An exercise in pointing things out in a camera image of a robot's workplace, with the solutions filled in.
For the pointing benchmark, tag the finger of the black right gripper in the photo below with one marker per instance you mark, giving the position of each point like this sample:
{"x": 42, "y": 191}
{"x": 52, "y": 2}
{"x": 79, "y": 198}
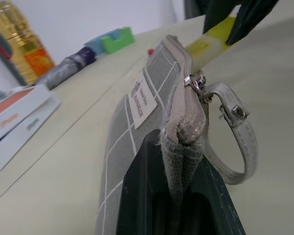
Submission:
{"x": 216, "y": 12}
{"x": 250, "y": 17}

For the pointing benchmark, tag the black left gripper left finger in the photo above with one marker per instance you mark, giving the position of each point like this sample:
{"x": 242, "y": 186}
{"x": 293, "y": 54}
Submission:
{"x": 142, "y": 195}

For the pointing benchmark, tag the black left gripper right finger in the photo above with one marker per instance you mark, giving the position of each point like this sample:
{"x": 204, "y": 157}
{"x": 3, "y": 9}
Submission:
{"x": 218, "y": 208}

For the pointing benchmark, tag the yellow glue stick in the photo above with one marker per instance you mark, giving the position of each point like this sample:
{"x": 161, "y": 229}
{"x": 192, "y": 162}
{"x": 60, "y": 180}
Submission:
{"x": 207, "y": 45}

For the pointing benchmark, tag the grey grid fabric zip pouch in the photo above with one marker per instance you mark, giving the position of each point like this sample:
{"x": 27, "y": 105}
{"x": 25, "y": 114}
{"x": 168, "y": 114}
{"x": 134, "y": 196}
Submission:
{"x": 147, "y": 73}

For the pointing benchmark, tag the green plastic block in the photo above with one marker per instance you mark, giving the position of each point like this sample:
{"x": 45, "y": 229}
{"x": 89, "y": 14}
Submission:
{"x": 117, "y": 40}

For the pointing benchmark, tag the blue plastic block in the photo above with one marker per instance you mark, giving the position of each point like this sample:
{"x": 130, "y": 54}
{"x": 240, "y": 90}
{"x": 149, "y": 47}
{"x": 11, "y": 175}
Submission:
{"x": 95, "y": 44}

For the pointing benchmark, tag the white box with dark print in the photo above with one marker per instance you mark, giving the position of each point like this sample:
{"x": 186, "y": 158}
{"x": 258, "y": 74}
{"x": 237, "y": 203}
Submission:
{"x": 31, "y": 127}

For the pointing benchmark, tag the grey purple folded umbrella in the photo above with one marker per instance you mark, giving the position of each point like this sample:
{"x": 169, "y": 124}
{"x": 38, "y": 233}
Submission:
{"x": 63, "y": 69}

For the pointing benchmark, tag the white box with orange top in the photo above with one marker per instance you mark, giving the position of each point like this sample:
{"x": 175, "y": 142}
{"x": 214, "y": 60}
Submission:
{"x": 12, "y": 105}

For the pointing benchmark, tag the yellow cooking oil bottle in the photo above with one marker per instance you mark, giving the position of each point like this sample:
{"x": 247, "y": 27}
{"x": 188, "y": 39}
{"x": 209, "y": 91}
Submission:
{"x": 27, "y": 41}

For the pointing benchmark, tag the dark grey and red object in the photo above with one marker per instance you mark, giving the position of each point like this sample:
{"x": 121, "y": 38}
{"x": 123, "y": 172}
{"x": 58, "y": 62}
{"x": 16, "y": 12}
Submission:
{"x": 2, "y": 49}

